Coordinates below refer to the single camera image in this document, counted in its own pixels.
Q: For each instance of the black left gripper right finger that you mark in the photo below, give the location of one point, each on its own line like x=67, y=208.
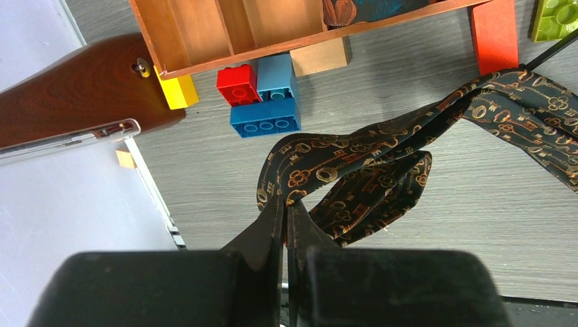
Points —
x=333, y=286

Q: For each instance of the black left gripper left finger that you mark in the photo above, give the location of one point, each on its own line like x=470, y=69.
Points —
x=237, y=285

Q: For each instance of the black key pattern tie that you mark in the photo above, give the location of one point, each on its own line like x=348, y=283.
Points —
x=379, y=172

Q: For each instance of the small wooden cube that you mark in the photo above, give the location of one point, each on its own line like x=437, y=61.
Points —
x=125, y=159

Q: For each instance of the red toy brick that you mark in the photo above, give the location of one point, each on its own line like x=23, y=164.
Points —
x=238, y=85

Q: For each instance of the yellow block by metronome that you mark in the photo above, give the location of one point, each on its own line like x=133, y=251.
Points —
x=180, y=92

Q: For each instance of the light blue toy brick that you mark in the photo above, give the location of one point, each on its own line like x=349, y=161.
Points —
x=276, y=78

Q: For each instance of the tan wooden block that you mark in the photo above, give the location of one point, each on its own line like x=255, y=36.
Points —
x=321, y=57

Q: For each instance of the brown wooden metronome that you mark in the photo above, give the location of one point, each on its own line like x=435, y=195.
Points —
x=102, y=89

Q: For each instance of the orange wooden compartment tray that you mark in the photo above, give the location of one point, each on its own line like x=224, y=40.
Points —
x=188, y=37

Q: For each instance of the rolled black tie in tray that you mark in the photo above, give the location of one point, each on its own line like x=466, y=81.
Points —
x=342, y=13

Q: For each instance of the orange red block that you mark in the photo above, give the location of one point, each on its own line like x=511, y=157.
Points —
x=494, y=35

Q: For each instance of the small black tripod stand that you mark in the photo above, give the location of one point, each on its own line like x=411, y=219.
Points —
x=550, y=52

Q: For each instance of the lime green flat brick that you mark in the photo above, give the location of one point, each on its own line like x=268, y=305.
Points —
x=554, y=20

